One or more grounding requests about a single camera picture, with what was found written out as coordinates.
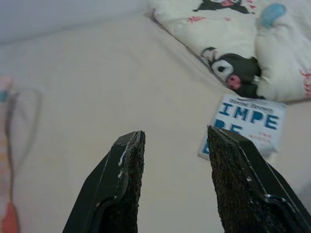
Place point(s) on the cream cartoon print blanket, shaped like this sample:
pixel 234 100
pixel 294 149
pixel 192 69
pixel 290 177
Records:
pixel 230 36

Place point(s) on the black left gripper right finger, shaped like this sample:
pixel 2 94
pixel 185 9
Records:
pixel 243 194

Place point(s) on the pink pillow with coloured spots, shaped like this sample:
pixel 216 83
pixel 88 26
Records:
pixel 7 145

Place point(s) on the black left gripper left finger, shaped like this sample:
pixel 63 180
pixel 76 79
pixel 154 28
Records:
pixel 111 194

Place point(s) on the bed with beige sheet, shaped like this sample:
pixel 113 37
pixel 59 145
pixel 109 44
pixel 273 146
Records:
pixel 97 85

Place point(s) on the white book with blue letters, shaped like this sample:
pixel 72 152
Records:
pixel 252 121

